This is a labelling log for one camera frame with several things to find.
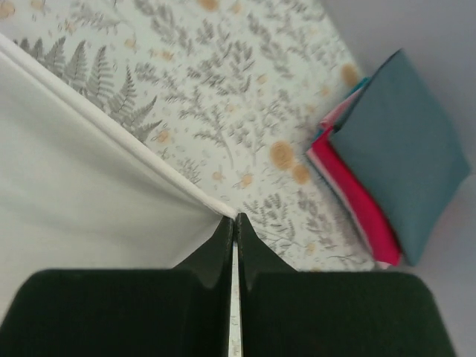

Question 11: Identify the white t shirt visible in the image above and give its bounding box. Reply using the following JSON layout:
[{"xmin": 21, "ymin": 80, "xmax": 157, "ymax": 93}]
[{"xmin": 1, "ymin": 38, "xmax": 237, "ymax": 312}]

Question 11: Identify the folded teal t shirt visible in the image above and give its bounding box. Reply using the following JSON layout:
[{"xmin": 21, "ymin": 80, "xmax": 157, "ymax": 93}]
[{"xmin": 329, "ymin": 50, "xmax": 470, "ymax": 266}]

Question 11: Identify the floral patterned table mat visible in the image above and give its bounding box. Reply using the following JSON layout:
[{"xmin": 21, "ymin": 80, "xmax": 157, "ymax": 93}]
[{"xmin": 1, "ymin": 1, "xmax": 376, "ymax": 271}]

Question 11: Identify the folded turquoise t shirt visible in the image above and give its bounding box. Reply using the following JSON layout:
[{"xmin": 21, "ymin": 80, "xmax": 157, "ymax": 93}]
[{"xmin": 349, "ymin": 77, "xmax": 370, "ymax": 95}]

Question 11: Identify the folded red t shirt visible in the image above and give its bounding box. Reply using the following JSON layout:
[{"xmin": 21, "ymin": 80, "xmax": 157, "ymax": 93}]
[{"xmin": 306, "ymin": 128, "xmax": 402, "ymax": 267}]

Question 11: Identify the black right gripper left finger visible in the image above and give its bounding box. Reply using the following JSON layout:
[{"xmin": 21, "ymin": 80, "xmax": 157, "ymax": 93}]
[{"xmin": 1, "ymin": 218, "xmax": 234, "ymax": 356}]

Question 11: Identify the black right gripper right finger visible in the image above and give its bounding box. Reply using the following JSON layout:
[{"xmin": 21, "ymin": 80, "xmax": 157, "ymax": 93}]
[{"xmin": 237, "ymin": 213, "xmax": 475, "ymax": 356}]

